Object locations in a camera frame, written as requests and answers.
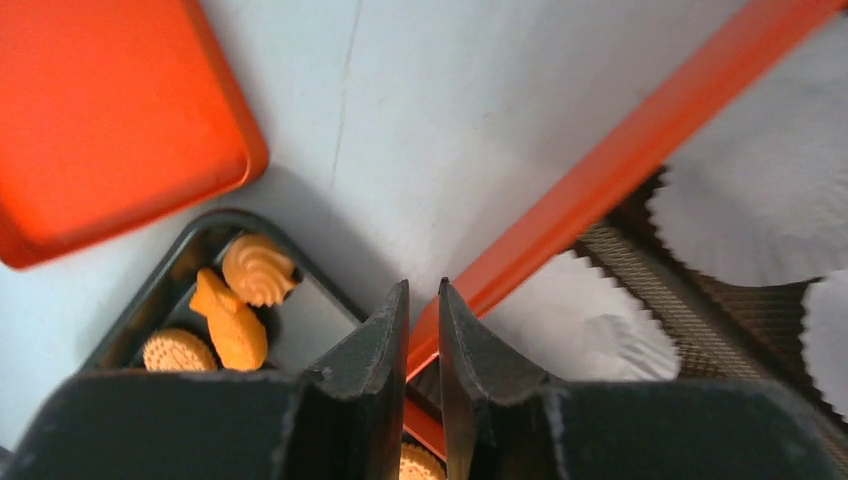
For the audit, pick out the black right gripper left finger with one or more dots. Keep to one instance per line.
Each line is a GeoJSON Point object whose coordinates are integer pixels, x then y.
{"type": "Point", "coordinates": [342, 418]}

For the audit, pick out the orange box lid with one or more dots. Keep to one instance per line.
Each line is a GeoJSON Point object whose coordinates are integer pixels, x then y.
{"type": "Point", "coordinates": [114, 114]}

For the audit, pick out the black baking tray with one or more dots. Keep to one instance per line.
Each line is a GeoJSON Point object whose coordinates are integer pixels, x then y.
{"type": "Point", "coordinates": [313, 318]}

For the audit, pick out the orange swirl cookie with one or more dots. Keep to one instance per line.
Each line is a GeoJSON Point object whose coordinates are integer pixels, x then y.
{"type": "Point", "coordinates": [258, 271]}

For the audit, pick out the orange cookie box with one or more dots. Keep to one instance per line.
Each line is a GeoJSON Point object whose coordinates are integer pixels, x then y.
{"type": "Point", "coordinates": [743, 389]}

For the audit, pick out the white paper cupcake liner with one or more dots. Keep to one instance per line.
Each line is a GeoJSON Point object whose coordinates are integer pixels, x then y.
{"type": "Point", "coordinates": [577, 323]}
{"type": "Point", "coordinates": [759, 196]}
{"type": "Point", "coordinates": [824, 339]}

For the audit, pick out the round orange biscuit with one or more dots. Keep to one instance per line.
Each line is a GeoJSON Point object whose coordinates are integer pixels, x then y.
{"type": "Point", "coordinates": [176, 349]}
{"type": "Point", "coordinates": [417, 463]}

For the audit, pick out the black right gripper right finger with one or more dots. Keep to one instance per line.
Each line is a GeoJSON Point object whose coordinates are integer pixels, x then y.
{"type": "Point", "coordinates": [493, 413]}

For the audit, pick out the orange fish cookie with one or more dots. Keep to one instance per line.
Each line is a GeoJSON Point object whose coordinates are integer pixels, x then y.
{"type": "Point", "coordinates": [238, 336]}

